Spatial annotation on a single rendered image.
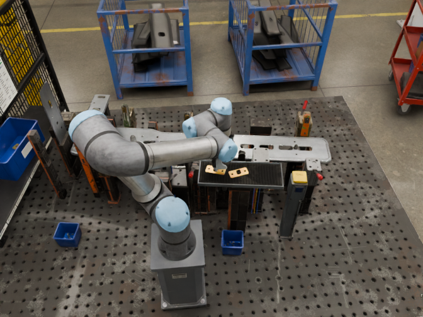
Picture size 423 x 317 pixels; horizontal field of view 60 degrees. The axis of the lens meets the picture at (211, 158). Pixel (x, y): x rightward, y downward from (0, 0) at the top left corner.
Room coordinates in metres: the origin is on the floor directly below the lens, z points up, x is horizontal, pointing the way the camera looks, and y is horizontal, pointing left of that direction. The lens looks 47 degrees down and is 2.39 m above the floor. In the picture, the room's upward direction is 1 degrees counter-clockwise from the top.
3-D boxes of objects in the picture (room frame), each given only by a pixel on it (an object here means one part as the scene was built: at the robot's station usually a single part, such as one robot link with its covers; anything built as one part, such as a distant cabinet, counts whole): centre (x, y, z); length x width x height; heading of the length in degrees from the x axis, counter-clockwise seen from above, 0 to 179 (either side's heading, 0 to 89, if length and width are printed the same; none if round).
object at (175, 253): (0.75, 0.14, 1.15); 0.15 x 0.15 x 0.10
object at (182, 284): (0.75, 0.14, 0.90); 0.21 x 0.21 x 0.40; 5
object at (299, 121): (1.55, -0.52, 0.88); 0.15 x 0.11 x 0.36; 176
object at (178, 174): (1.21, 0.19, 0.94); 0.18 x 0.13 x 0.49; 86
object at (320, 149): (1.41, 0.06, 1.00); 1.38 x 0.22 x 0.02; 86
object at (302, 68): (3.78, -0.68, 0.47); 1.20 x 0.80 x 0.95; 6
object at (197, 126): (0.97, 0.03, 1.51); 0.11 x 0.11 x 0.08; 36
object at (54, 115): (1.47, 0.81, 1.17); 0.12 x 0.01 x 0.34; 176
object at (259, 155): (1.22, -0.24, 0.90); 0.13 x 0.10 x 0.41; 176
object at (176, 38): (3.72, 0.62, 0.47); 1.20 x 0.80 x 0.95; 3
